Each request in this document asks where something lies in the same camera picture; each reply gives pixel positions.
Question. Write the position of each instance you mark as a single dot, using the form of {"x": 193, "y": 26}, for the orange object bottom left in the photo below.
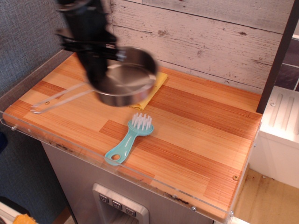
{"x": 24, "y": 219}

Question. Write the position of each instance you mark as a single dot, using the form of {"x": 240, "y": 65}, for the clear acrylic left guard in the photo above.
{"x": 32, "y": 79}

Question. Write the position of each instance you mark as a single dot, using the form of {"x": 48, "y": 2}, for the teal brush with white bristles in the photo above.
{"x": 139, "y": 125}

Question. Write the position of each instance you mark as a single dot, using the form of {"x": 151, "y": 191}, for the dark right shelf post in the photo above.
{"x": 280, "y": 55}

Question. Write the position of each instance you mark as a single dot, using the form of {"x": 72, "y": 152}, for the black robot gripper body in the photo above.
{"x": 87, "y": 32}

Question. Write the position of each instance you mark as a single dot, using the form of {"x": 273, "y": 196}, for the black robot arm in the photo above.
{"x": 81, "y": 4}

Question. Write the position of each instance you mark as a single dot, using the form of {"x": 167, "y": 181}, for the silver pot with wire handle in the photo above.
{"x": 129, "y": 80}

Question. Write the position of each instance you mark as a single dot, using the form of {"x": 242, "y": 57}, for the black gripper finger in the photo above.
{"x": 96, "y": 68}
{"x": 86, "y": 60}

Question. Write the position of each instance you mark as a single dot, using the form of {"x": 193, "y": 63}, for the grey cabinet with dispenser panel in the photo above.
{"x": 77, "y": 178}

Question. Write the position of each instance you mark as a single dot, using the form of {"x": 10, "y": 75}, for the yellow folded cloth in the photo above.
{"x": 161, "y": 78}

